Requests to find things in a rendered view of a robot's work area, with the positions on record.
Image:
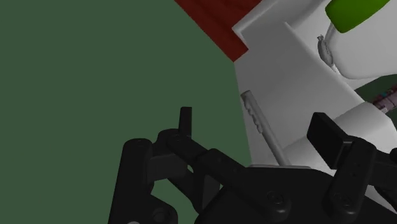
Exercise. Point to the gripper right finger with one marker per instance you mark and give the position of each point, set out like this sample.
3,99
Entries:
347,173

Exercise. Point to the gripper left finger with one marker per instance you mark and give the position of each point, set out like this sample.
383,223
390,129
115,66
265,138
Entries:
186,149

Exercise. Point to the grey toothbrush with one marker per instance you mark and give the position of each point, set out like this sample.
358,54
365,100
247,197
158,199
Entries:
263,127

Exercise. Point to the pink patterned stick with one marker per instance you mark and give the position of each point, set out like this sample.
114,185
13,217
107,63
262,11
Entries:
386,100

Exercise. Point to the white cabinet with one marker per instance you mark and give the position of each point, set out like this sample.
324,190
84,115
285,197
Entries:
279,77

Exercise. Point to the white bottle with green cap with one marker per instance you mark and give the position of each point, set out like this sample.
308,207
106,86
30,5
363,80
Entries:
366,52

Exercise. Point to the small grey figure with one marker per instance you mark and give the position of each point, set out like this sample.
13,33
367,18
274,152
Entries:
325,51

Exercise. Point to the red robot stand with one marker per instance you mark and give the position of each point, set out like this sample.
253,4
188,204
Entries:
217,21

